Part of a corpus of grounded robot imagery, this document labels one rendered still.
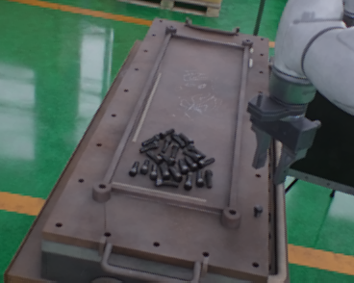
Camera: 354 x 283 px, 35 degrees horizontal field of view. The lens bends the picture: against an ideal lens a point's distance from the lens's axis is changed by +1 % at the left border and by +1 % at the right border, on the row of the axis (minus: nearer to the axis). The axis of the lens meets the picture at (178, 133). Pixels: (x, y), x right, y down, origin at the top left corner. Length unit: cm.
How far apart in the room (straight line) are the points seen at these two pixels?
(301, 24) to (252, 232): 46
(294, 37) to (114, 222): 52
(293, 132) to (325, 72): 20
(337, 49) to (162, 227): 52
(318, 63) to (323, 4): 11
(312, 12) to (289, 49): 7
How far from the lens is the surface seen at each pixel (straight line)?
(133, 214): 119
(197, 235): 116
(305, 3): 99
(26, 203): 334
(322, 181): 267
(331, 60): 90
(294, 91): 104
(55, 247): 116
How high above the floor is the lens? 213
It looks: 32 degrees down
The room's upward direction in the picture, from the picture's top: 9 degrees clockwise
